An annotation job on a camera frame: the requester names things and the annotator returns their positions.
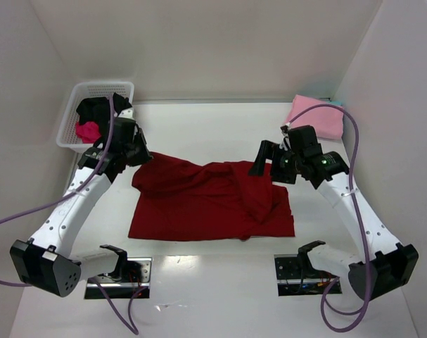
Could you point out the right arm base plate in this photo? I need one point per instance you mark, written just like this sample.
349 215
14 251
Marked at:
292 281

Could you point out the magenta t shirt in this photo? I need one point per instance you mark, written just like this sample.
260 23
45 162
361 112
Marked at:
87 132

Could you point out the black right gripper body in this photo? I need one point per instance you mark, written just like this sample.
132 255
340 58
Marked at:
276 159

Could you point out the folded pink t shirt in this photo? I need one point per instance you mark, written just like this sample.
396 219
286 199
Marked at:
327 122

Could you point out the white plastic basket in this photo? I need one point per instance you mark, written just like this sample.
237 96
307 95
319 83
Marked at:
66 137

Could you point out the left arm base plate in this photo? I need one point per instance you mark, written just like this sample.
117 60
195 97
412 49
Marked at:
136 278

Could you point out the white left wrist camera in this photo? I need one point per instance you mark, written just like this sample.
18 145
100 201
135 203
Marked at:
127 113

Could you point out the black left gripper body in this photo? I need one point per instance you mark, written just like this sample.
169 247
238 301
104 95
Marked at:
140 147

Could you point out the dark red t shirt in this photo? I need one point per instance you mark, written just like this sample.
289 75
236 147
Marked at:
181 201

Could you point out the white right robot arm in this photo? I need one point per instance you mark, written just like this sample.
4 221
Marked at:
382 263

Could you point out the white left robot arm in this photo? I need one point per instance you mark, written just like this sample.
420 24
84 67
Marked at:
45 260

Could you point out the black t shirt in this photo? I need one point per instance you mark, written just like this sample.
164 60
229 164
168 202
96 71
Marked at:
97 110

